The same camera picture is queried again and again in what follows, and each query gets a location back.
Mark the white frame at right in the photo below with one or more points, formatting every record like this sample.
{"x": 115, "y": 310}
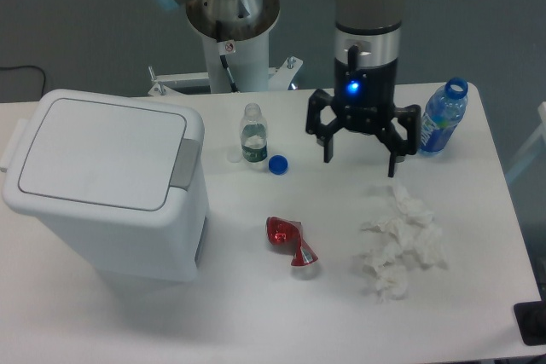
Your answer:
{"x": 529, "y": 150}

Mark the white bottle cap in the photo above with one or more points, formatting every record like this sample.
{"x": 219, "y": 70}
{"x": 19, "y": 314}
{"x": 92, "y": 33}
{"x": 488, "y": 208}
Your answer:
{"x": 233, "y": 157}

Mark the black device at edge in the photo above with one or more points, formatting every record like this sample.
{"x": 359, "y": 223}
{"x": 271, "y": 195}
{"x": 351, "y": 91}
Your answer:
{"x": 530, "y": 317}

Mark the crumpled white tissue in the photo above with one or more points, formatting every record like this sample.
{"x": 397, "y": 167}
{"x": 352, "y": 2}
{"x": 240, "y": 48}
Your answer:
{"x": 392, "y": 245}

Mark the clear green-label bottle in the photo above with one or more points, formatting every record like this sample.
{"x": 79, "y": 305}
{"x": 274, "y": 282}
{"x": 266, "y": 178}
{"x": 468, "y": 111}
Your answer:
{"x": 253, "y": 137}

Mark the white trash can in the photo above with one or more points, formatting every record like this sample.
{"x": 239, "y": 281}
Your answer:
{"x": 119, "y": 180}

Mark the blue bottle cap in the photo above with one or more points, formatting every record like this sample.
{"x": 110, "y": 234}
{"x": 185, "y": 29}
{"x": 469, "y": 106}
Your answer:
{"x": 278, "y": 164}

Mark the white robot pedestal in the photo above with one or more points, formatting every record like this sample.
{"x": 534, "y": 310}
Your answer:
{"x": 235, "y": 37}

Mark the blue plastic bottle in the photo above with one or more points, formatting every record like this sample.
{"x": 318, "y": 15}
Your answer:
{"x": 442, "y": 114}

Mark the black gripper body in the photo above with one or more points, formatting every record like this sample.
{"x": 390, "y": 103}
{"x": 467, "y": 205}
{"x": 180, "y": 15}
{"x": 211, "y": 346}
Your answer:
{"x": 363, "y": 96}

